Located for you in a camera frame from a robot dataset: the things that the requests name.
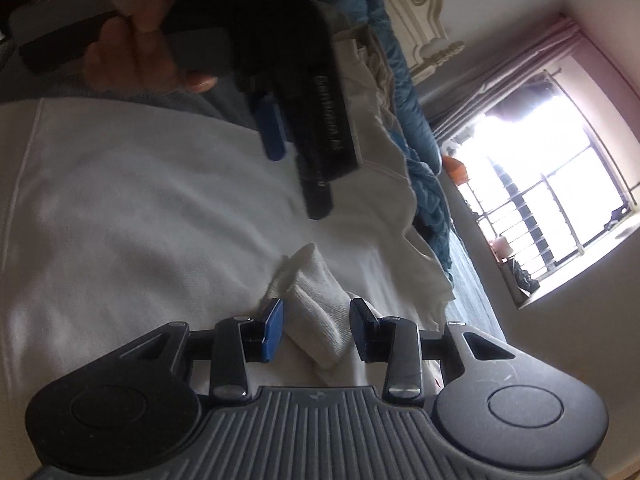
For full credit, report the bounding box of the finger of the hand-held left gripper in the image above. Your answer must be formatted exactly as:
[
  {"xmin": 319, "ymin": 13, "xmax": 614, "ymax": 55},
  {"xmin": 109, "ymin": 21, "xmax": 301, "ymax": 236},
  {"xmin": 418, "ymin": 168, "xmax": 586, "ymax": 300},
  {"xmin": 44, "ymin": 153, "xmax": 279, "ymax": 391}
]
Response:
[
  {"xmin": 256, "ymin": 91, "xmax": 288, "ymax": 162},
  {"xmin": 299, "ymin": 160, "xmax": 336, "ymax": 222}
]

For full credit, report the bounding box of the dark blue quilt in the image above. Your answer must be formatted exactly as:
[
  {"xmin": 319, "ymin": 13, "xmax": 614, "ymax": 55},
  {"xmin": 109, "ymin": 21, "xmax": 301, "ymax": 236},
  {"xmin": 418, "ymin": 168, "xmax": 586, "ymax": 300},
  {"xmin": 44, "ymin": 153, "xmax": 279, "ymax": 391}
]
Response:
[{"xmin": 345, "ymin": 0, "xmax": 444, "ymax": 171}]

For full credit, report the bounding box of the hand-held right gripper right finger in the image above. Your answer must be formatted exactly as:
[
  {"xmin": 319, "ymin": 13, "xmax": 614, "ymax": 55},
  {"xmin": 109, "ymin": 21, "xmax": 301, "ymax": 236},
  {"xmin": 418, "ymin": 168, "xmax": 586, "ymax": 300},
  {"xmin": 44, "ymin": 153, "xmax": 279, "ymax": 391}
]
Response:
[{"xmin": 349, "ymin": 298, "xmax": 517, "ymax": 404}]

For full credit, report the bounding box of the orange bag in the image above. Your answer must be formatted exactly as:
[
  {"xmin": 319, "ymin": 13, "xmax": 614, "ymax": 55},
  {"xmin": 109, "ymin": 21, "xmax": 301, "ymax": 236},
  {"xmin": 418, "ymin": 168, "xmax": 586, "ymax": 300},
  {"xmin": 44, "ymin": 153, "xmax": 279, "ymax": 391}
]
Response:
[{"xmin": 442, "ymin": 155, "xmax": 468, "ymax": 186}]

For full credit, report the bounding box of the barred window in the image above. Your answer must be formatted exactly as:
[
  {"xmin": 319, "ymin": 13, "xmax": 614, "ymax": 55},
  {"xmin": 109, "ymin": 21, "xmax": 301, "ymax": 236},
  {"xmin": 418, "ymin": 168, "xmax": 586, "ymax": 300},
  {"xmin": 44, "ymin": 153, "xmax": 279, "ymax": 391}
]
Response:
[{"xmin": 440, "ymin": 70, "xmax": 638, "ymax": 307}]

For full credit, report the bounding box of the cream carved headboard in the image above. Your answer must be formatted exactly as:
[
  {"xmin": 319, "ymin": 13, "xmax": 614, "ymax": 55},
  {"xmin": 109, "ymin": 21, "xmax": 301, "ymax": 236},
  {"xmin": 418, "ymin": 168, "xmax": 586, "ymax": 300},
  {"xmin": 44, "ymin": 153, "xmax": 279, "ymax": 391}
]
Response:
[{"xmin": 372, "ymin": 0, "xmax": 466, "ymax": 81}]

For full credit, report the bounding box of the light blue garment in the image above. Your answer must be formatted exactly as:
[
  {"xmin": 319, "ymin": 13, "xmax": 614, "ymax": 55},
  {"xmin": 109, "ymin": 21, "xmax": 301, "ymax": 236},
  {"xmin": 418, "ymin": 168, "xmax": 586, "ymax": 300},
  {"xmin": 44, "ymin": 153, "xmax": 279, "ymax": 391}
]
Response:
[{"xmin": 404, "ymin": 159, "xmax": 454, "ymax": 286}]

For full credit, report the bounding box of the person's left hand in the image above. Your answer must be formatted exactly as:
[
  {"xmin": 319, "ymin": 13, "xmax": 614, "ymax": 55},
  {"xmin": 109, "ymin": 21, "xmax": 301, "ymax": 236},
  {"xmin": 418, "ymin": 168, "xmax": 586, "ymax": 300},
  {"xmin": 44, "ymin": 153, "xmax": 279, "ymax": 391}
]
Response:
[{"xmin": 50, "ymin": 0, "xmax": 219, "ymax": 94}]

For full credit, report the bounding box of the grey curtain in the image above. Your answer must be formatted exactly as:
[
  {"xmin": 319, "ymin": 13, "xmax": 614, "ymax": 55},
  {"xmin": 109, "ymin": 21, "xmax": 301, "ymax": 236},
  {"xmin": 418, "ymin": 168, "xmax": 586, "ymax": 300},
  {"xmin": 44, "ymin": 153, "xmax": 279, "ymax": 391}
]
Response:
[{"xmin": 425, "ymin": 15, "xmax": 586, "ymax": 146}]

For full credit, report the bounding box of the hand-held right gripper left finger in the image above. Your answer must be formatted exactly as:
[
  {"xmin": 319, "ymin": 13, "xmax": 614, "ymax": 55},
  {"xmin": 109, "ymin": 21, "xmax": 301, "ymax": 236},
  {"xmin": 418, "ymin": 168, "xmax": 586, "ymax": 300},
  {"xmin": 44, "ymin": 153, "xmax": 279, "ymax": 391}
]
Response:
[{"xmin": 124, "ymin": 298, "xmax": 286, "ymax": 404}]

